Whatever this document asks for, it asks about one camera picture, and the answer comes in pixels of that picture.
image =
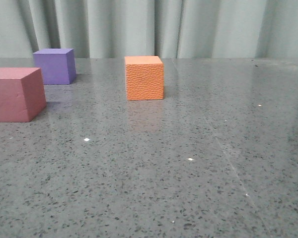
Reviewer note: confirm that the red foam cube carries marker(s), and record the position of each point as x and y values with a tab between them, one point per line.
22	95

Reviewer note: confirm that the grey-green curtain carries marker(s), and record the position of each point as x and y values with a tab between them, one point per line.
166	28

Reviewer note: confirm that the orange foam cube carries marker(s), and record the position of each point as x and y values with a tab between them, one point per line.
144	78

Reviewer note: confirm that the purple foam cube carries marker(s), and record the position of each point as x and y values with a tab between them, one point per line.
57	65

